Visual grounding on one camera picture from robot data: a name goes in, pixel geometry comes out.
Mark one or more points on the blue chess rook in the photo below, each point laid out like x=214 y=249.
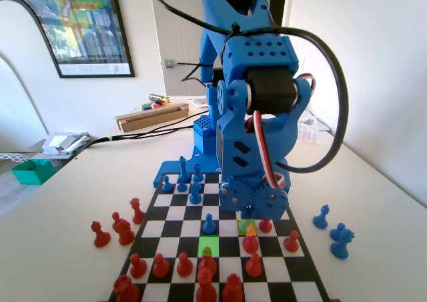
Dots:
x=198 y=172

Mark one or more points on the printed paper sheet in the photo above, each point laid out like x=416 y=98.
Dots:
x=308 y=133

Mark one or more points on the black and white chessboard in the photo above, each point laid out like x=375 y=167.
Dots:
x=187 y=212

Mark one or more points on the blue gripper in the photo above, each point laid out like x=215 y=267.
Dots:
x=251 y=196

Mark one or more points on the colourful marker pack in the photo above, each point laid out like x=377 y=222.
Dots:
x=146 y=107

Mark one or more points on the blue bishop chess piece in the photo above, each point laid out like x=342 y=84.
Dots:
x=321 y=220

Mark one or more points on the blue king chess piece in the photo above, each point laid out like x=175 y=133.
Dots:
x=183 y=170

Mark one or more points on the long brown cardboard box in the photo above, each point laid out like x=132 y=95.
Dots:
x=150 y=120

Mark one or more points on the blue printed base plate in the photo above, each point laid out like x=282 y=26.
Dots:
x=173 y=168

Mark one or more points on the small white printed paper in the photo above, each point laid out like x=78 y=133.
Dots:
x=197 y=102

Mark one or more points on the white dotted cloth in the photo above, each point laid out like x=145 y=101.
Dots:
x=10 y=157

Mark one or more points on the green plastic box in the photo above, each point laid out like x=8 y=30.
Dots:
x=36 y=175

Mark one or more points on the black framed map poster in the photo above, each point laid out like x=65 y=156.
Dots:
x=93 y=32

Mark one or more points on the pile of silver packets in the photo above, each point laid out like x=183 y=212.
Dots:
x=63 y=142

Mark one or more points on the yellow green marker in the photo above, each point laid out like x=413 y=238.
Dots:
x=158 y=97

